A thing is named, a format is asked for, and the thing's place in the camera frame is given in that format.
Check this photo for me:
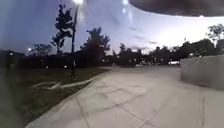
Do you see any pale concrete strip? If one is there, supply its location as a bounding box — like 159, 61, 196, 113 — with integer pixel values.
31, 77, 103, 90

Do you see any dark disc-shaped canopy building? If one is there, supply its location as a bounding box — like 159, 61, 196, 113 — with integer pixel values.
128, 0, 224, 18

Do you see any tall thin tree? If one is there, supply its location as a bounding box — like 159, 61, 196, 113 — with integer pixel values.
50, 3, 75, 56

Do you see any tall lamp pole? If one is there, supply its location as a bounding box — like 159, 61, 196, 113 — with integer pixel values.
69, 0, 84, 81

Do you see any round dark tree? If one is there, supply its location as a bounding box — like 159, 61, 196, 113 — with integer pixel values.
79, 27, 111, 68

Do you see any sparse tree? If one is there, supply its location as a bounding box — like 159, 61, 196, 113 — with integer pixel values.
205, 23, 224, 45

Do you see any row of trees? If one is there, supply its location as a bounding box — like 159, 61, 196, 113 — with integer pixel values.
0, 38, 224, 70

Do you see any grey stone paving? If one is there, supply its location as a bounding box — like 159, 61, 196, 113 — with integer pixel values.
24, 64, 224, 128

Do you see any dark grass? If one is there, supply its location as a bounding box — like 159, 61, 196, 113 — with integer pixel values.
0, 66, 111, 128

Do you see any grey concrete wall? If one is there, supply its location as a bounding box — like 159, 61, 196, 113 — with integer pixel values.
179, 54, 224, 91

